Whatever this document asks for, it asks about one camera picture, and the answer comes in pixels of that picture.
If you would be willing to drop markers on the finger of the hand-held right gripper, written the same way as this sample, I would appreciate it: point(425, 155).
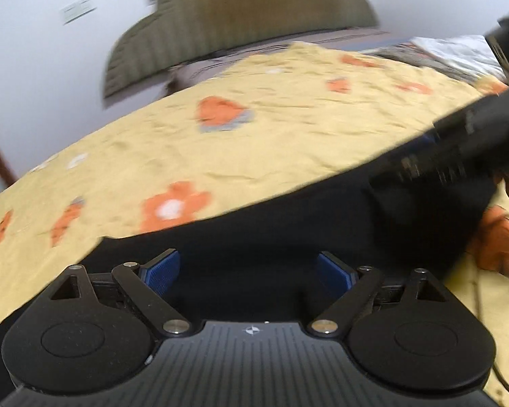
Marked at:
point(411, 163)

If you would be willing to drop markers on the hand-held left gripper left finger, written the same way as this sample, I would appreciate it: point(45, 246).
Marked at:
point(164, 272)

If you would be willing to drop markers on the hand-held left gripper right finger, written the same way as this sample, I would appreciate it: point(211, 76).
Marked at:
point(334, 273)

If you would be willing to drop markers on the black pants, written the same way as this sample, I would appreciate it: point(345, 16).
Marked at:
point(258, 237)

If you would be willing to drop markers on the grey patterned cloth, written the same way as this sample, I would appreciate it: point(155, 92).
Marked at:
point(454, 57)

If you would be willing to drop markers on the yellow printed blanket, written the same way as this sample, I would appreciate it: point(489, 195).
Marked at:
point(280, 135)

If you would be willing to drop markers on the olive green quilted headboard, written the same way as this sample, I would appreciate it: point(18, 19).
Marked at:
point(246, 12)

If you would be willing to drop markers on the white wall socket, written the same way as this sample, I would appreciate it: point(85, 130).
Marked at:
point(79, 9)

